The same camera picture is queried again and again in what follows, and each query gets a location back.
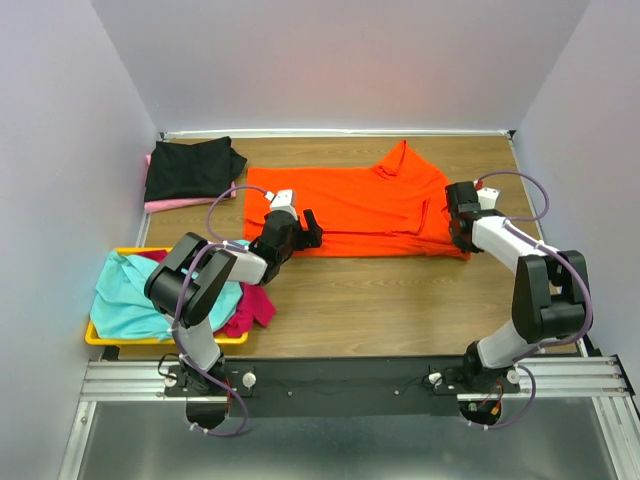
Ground orange t shirt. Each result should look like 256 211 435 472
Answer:
247 140 470 260

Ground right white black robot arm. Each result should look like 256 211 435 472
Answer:
429 181 594 393

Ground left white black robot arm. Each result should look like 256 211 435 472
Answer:
144 209 323 395

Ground magenta t shirt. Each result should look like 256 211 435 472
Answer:
126 250 276 341

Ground black folded t shirt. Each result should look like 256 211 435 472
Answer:
144 137 247 202

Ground pink folded t shirt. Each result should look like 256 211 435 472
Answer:
144 149 247 213

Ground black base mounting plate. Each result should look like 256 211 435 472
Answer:
167 353 521 431

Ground teal t shirt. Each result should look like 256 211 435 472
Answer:
85 248 254 346

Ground yellow plastic bin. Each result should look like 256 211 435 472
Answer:
84 246 250 347

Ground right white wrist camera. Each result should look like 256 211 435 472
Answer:
476 182 500 210

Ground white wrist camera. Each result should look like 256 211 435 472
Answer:
476 182 500 210
264 189 298 218

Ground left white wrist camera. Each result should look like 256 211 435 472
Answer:
264 189 298 218

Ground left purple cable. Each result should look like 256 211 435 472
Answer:
172 184 274 437

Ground purple cable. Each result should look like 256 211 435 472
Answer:
172 184 274 437
467 170 595 432

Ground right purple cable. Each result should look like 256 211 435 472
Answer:
467 170 595 432

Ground aluminium rail frame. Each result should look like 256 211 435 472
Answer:
61 355 639 479

